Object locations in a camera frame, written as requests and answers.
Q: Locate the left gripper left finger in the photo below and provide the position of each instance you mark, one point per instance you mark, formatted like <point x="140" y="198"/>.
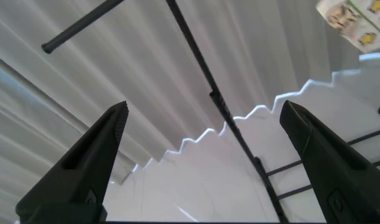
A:
<point x="81" y="180"/>

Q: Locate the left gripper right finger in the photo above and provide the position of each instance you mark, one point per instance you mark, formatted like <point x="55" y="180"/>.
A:
<point x="342" y="180"/>

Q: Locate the cream printed garment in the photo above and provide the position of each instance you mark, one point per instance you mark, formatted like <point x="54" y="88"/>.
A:
<point x="357" y="25"/>

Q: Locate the black clothes rack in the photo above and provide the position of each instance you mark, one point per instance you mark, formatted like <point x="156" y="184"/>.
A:
<point x="220" y="102"/>

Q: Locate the white curtain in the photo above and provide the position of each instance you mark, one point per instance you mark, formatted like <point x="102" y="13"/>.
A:
<point x="146" y="62"/>

